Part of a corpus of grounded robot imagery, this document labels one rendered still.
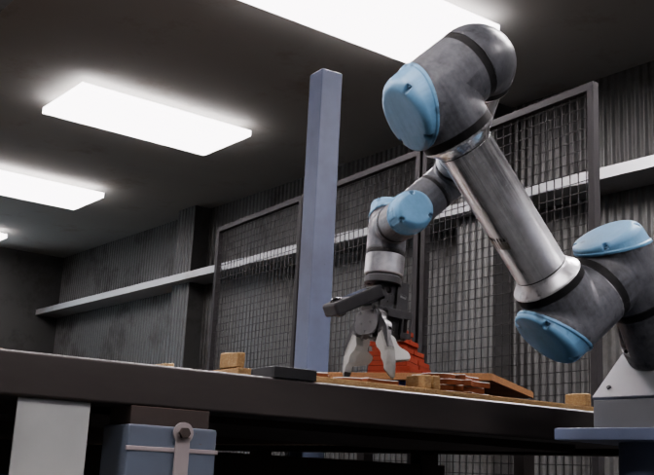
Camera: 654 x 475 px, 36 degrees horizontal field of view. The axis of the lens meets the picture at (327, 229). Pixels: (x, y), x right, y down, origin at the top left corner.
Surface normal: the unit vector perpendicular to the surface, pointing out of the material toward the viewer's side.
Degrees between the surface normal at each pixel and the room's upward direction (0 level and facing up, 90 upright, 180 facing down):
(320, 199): 90
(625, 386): 45
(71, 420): 90
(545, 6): 180
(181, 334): 90
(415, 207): 89
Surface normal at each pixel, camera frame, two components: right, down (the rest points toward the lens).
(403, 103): -0.79, 0.48
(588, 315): 0.42, -0.02
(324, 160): 0.54, -0.18
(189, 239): -0.79, -0.18
